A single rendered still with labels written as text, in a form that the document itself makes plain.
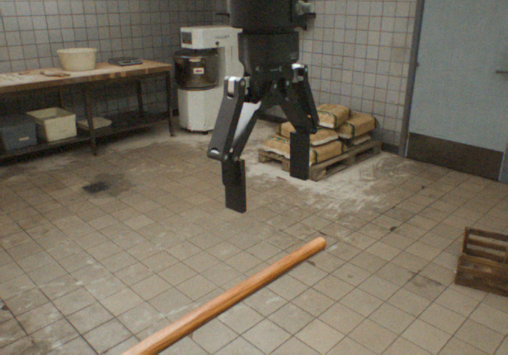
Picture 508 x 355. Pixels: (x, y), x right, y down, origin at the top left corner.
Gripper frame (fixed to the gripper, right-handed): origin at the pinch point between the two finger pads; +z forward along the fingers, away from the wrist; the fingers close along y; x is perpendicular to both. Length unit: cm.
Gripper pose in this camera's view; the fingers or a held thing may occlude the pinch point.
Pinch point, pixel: (270, 185)
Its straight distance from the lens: 61.3
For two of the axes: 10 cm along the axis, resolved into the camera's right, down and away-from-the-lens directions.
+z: 0.2, 9.4, 3.5
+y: 6.6, -2.7, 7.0
